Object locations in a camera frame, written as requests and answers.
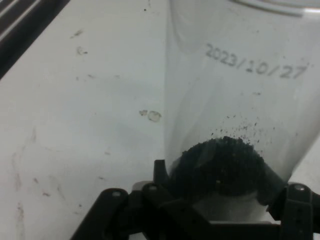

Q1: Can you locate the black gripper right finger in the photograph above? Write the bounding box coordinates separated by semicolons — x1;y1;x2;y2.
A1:
256;161;320;240

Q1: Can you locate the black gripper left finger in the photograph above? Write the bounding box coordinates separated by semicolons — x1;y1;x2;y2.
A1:
70;159;214;240

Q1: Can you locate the black seeds heap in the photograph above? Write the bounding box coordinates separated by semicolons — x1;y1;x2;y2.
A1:
169;135;286;199

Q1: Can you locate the clear plastic jar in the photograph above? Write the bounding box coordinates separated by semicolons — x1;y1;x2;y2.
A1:
163;0;320;224

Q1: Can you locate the long aluminium frame rail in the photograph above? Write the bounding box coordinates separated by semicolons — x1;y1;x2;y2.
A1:
0;0;72;81

